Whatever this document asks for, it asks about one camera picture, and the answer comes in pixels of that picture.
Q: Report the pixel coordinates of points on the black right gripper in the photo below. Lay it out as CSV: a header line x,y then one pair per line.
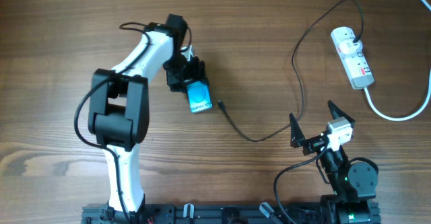
x,y
313,144

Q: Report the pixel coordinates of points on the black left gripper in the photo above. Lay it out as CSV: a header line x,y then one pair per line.
x,y
199,72

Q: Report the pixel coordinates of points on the blue screen smartphone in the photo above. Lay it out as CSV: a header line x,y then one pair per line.
x,y
199,97

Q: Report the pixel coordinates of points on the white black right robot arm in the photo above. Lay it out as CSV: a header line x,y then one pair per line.
x,y
353,180

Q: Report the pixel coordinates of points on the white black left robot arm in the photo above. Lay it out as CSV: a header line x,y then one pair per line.
x,y
119,113

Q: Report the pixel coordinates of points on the white charger adapter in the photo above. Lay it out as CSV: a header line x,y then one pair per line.
x,y
348,48

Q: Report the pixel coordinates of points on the white power strip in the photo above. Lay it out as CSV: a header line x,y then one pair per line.
x,y
357,69

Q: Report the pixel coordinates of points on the black mounting rail base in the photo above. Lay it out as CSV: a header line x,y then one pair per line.
x,y
235,214

